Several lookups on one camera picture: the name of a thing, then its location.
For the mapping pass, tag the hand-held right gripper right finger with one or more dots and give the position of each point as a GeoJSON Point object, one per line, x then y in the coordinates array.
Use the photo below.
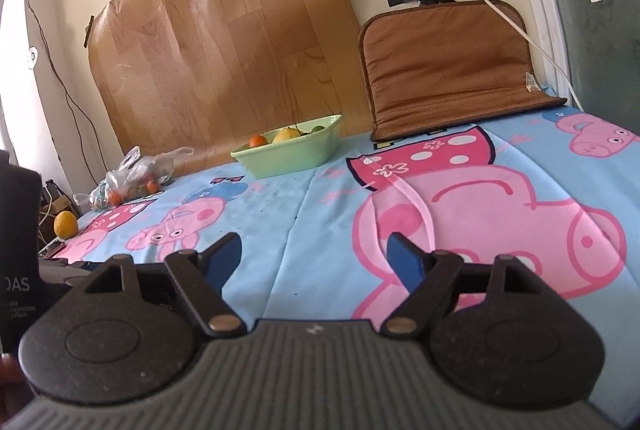
{"type": "Point", "coordinates": [404, 262]}

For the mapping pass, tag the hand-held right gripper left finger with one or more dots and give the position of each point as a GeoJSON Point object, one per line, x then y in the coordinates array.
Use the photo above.
{"type": "Point", "coordinates": [225, 260]}

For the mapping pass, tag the light green ribbed bowl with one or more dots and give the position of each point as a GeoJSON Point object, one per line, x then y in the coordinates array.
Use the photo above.
{"type": "Point", "coordinates": [290, 158]}

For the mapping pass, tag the yellow orange citrus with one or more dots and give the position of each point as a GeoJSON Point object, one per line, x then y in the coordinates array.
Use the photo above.
{"type": "Point", "coordinates": [66, 225]}

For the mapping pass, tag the printed cartoon blanket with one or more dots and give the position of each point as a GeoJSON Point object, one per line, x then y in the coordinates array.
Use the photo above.
{"type": "Point", "coordinates": [310, 210]}

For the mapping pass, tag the clear plastic bag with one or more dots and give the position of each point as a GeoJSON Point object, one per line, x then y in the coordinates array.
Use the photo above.
{"type": "Point", "coordinates": [135, 175]}

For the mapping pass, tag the small orange tomato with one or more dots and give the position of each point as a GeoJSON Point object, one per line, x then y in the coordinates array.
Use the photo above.
{"type": "Point", "coordinates": [258, 141]}

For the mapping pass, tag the yellow lemon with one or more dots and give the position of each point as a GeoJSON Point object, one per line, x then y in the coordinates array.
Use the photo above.
{"type": "Point", "coordinates": [286, 135]}

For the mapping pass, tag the brown seat cushion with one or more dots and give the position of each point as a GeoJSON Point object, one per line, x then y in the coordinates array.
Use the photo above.
{"type": "Point", "coordinates": [450, 65]}

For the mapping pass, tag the wood pattern sheet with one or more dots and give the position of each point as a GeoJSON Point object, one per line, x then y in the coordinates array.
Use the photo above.
{"type": "Point", "coordinates": [225, 35]}

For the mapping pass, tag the white framed glass door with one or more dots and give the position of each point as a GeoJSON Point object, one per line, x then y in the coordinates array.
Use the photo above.
{"type": "Point", "coordinates": [600, 35]}

